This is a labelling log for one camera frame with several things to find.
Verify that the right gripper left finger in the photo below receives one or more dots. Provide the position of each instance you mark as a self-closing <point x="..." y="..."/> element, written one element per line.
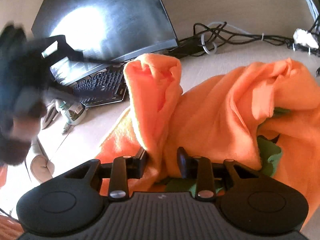
<point x="125" y="168"/>

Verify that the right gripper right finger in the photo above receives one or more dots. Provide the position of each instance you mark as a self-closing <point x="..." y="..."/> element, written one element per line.
<point x="200" y="169"/>

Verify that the orange pumpkin costume garment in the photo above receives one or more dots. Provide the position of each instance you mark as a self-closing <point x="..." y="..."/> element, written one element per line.
<point x="265" y="116"/>

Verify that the green lid glass jar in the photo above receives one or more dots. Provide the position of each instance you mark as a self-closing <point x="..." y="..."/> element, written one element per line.
<point x="73" y="113"/>

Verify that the black mechanical keyboard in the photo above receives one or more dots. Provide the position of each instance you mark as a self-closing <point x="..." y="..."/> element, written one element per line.
<point x="102" y="89"/>

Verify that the black curved monitor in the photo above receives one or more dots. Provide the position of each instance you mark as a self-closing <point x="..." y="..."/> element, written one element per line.
<point x="107" y="29"/>

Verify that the white crumpled tissue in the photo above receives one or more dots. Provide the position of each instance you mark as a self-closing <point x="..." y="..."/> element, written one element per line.
<point x="305" y="39"/>

